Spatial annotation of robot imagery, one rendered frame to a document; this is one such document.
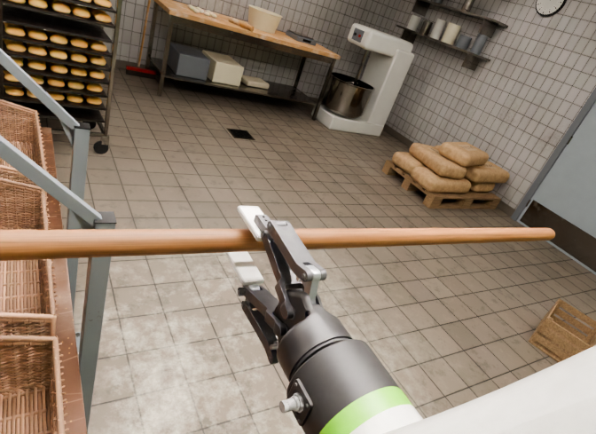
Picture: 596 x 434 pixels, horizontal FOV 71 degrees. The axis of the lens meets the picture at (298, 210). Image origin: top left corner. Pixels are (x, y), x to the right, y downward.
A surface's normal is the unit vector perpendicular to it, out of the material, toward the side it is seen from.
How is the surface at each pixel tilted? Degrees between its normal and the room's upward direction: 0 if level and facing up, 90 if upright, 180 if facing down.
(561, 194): 90
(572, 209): 90
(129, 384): 0
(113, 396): 0
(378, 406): 14
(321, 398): 57
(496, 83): 90
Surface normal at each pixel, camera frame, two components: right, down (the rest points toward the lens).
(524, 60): -0.83, 0.00
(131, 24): 0.47, 0.55
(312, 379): -0.53, -0.47
